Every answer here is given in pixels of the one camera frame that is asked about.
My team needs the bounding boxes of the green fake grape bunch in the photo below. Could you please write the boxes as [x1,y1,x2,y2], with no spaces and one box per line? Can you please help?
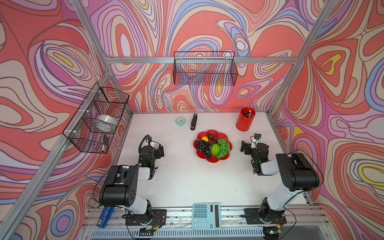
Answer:
[216,139,231,159]

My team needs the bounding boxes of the green fake custard apple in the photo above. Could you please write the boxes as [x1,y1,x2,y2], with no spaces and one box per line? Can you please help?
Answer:
[211,144,220,157]

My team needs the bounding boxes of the red fake cherries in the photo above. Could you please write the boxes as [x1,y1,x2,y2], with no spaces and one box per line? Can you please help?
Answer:
[208,134,218,145]

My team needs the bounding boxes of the black fake grape bunch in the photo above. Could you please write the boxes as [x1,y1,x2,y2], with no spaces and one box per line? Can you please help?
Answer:
[195,140,212,159]

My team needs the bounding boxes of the red flower-shaped fruit bowl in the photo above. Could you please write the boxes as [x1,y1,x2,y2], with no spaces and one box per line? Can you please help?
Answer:
[193,130,233,163]

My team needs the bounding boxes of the mint green small clock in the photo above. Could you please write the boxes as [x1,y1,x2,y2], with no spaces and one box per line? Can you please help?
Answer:
[175,117,186,127]

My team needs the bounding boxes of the black wire basket back wall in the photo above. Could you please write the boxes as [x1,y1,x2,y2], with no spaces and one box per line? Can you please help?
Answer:
[173,50,239,86]

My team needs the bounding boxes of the black wire basket wall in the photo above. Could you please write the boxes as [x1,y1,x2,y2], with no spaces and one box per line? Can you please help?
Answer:
[173,50,239,86]
[63,83,130,154]

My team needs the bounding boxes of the black stapler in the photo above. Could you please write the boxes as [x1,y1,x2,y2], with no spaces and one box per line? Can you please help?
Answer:
[190,114,198,131]

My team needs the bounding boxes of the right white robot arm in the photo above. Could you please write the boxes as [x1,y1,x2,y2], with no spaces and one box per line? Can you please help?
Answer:
[241,141,321,225]

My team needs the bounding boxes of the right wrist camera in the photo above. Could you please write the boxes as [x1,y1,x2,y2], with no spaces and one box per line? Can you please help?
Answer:
[254,134,262,142]

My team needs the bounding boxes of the black wire basket left wall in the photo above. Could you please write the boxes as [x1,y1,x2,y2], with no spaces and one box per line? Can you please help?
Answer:
[63,83,130,154]

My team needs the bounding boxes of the mint green calculator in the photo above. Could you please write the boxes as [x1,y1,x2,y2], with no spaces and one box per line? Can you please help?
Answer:
[192,203,222,231]

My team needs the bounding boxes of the red cylindrical pen holder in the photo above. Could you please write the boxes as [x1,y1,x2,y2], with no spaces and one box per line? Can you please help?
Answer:
[236,107,256,132]

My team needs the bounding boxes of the blue tool on rail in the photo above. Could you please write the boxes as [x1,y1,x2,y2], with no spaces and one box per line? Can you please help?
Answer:
[97,207,115,228]

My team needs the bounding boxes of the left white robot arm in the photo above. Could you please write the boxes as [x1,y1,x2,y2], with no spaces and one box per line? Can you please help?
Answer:
[99,145,167,228]

